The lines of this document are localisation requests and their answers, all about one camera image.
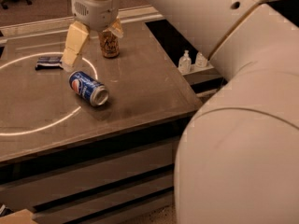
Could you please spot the gold soda can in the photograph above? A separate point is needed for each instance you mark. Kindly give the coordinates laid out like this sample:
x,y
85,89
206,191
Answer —
x,y
109,44

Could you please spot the clear sanitizer bottle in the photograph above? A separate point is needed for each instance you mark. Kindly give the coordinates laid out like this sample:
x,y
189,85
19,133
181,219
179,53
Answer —
x,y
184,63
200,60

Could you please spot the right clear sanitizer bottle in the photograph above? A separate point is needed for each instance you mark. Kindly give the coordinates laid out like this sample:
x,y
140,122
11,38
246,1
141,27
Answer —
x,y
200,60

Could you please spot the blue pepsi can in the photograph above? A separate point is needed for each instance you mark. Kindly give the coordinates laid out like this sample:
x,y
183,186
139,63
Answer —
x,y
88,88

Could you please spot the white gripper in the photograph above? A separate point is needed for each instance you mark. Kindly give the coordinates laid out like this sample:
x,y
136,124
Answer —
x,y
97,11

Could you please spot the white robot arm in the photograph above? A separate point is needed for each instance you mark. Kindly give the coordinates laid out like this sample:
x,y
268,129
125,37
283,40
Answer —
x,y
238,158

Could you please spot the grey metal shelf ledge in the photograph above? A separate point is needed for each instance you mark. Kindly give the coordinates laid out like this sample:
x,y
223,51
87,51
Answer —
x,y
201,74

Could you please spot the grey table with drawers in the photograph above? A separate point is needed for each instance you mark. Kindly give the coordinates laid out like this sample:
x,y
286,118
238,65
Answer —
x,y
69,162

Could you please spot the left clear sanitizer bottle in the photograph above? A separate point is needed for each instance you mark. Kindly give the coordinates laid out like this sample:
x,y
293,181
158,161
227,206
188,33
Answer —
x,y
184,63

